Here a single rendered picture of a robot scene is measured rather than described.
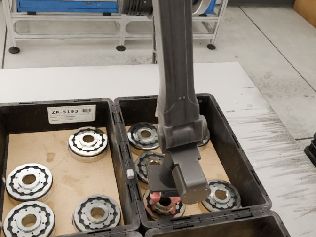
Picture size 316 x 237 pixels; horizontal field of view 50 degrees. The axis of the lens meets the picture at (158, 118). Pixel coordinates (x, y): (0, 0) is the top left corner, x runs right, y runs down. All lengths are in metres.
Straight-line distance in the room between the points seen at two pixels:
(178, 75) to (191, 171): 0.18
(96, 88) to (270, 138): 0.69
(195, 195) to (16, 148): 0.52
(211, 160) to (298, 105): 1.92
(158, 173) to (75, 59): 2.10
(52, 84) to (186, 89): 0.89
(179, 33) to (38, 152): 0.58
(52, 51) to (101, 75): 1.46
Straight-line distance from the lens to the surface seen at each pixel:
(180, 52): 0.49
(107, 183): 0.87
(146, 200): 0.81
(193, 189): 0.60
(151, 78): 1.42
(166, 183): 0.71
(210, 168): 0.95
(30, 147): 0.95
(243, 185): 0.88
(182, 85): 0.52
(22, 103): 0.93
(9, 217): 0.80
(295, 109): 2.76
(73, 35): 2.77
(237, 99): 1.42
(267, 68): 3.11
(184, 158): 0.61
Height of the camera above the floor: 1.54
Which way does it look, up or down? 43 degrees down
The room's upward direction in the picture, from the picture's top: 11 degrees clockwise
